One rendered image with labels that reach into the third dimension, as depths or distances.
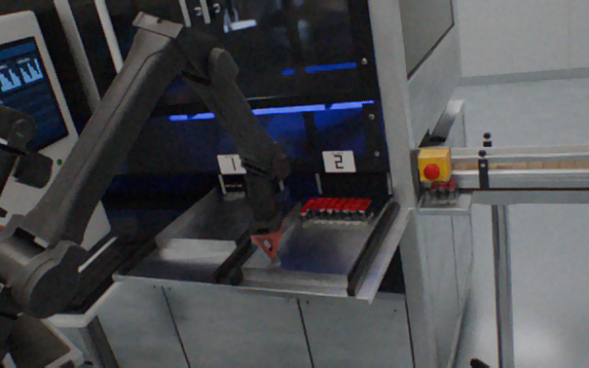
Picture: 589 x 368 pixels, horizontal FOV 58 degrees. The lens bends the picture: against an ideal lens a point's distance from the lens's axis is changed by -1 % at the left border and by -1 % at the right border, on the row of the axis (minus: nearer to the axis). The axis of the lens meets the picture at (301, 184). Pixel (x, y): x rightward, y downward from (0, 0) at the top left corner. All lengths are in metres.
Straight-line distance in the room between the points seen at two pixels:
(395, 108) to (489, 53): 4.68
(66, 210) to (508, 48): 5.52
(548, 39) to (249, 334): 4.70
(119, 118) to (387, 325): 1.18
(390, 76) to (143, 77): 0.74
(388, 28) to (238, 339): 1.21
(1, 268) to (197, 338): 1.44
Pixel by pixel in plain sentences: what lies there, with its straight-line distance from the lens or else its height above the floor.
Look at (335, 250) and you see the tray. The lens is 1.29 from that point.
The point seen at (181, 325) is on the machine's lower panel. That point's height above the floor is 0.37.
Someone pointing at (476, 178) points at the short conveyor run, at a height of 0.92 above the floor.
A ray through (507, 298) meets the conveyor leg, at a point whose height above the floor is 0.50.
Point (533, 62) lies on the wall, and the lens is 6.00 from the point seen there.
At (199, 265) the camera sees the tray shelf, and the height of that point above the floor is 0.88.
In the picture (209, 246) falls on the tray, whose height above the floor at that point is 0.89.
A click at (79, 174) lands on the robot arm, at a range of 0.72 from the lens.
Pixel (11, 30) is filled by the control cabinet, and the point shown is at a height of 1.51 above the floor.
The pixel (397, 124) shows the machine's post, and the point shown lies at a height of 1.12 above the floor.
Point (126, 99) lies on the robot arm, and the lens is 0.73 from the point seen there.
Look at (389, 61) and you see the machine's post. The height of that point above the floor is 1.27.
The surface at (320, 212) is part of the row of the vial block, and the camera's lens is 1.41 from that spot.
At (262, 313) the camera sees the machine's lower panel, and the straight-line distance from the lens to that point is 1.86.
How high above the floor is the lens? 1.53
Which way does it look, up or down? 22 degrees down
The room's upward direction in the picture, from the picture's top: 11 degrees counter-clockwise
